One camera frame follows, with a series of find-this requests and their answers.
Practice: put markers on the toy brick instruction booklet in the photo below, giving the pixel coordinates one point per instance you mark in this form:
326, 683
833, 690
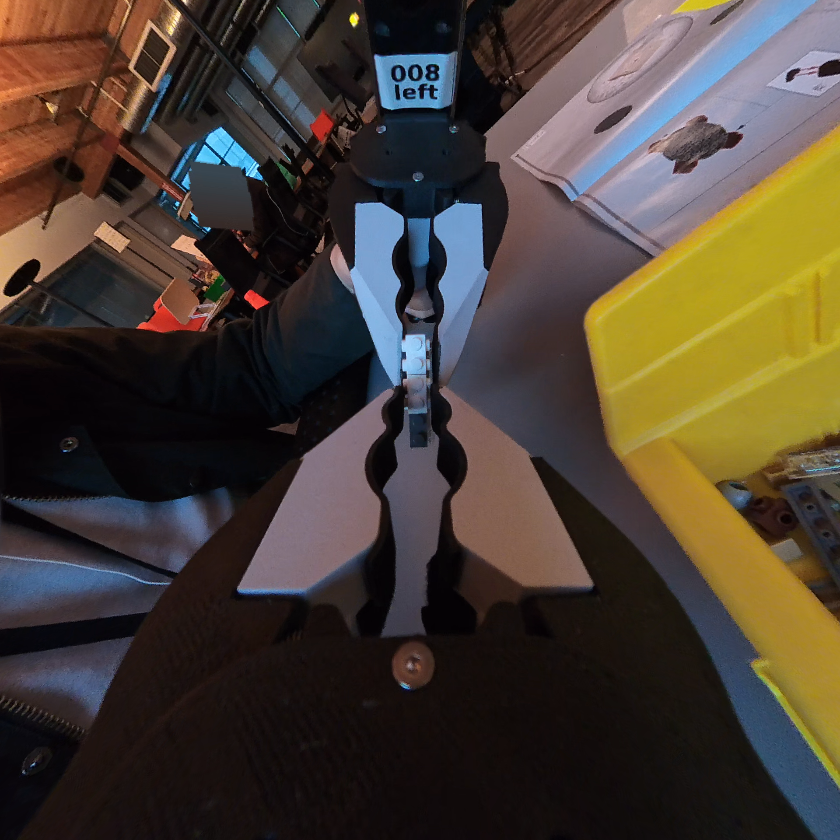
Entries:
656, 177

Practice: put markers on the person's left forearm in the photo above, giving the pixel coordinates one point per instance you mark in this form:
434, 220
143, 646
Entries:
164, 380

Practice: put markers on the red storage box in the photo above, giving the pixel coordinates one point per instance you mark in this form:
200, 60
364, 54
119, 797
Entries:
157, 318

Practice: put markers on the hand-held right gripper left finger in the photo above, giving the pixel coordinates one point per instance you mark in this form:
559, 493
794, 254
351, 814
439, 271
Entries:
315, 525

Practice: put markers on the white vent grille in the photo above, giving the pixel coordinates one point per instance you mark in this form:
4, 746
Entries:
152, 56

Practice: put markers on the orange sign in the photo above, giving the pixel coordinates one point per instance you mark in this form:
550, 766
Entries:
323, 123

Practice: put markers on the white wall sign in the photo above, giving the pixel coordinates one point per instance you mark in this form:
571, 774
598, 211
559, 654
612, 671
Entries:
113, 236

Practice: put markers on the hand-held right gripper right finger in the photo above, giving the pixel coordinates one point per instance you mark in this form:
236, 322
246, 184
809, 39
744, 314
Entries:
518, 525

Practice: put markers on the person's clothed torso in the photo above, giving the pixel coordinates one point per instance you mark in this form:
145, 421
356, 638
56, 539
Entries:
79, 544

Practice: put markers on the yellow plastic bin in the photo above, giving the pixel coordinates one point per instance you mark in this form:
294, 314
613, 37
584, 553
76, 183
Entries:
709, 315

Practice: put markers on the silver ventilation duct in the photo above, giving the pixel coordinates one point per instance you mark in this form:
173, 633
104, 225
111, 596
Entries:
141, 111

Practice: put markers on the yellow sticky note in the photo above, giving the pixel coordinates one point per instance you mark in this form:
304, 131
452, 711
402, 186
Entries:
705, 4

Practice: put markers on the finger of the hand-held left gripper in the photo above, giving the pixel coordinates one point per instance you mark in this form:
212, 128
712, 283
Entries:
464, 262
374, 262

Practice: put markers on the arched window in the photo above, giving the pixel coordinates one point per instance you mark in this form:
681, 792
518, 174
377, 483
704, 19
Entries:
213, 148

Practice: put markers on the pile of loose toy bricks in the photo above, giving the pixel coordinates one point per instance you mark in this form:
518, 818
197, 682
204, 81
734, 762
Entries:
807, 512

